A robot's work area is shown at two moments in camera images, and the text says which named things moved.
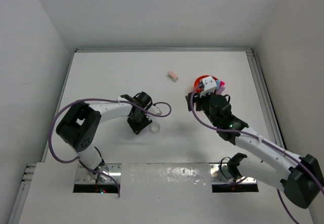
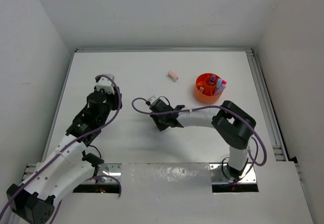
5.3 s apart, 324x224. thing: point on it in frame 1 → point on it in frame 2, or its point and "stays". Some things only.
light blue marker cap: x=218 y=83 stays
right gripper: x=195 y=99 → x=160 y=126
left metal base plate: x=84 y=176 stays
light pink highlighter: x=220 y=90 stays
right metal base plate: x=219 y=174 stays
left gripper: x=137 y=127 → x=114 y=97
